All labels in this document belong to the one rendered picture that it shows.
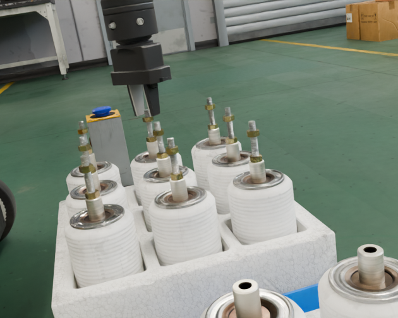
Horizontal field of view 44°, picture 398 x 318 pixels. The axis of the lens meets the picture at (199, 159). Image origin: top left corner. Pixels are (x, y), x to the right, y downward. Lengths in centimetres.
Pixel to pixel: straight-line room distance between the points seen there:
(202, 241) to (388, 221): 57
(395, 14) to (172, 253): 386
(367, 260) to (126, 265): 34
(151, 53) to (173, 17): 497
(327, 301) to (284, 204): 27
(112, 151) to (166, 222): 41
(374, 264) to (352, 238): 63
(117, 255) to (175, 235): 8
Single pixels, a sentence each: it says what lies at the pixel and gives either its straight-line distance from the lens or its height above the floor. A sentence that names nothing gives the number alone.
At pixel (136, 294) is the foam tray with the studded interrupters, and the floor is 17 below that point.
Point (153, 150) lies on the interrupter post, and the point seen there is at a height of 27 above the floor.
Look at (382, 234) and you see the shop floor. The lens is 111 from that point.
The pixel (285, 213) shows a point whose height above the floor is 21.
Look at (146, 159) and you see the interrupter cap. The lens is 91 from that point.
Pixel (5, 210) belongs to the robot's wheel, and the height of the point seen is 9.
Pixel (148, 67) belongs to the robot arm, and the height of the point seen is 42.
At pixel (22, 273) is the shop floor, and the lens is 120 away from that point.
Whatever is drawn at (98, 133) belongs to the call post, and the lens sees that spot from 105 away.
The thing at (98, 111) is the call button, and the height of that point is 33.
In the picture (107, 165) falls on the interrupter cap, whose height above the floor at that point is 25.
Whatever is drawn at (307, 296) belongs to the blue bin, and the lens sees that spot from 72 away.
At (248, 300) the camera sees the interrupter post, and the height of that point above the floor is 27.
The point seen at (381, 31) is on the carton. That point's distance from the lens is 436.
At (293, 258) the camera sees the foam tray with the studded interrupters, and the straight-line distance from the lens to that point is 71.
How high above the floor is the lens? 51
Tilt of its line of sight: 17 degrees down
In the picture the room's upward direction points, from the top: 9 degrees counter-clockwise
